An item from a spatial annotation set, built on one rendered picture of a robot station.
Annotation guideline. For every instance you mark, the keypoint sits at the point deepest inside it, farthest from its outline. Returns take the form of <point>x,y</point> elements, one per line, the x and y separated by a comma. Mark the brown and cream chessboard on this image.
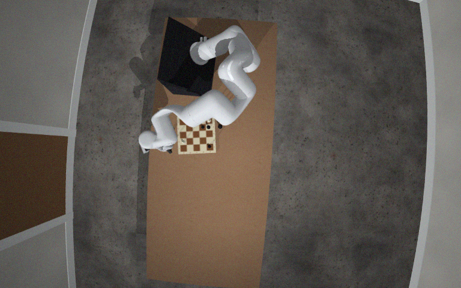
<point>196,139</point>

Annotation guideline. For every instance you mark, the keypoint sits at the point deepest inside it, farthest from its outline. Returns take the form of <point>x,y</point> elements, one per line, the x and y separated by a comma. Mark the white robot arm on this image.
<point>213,104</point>

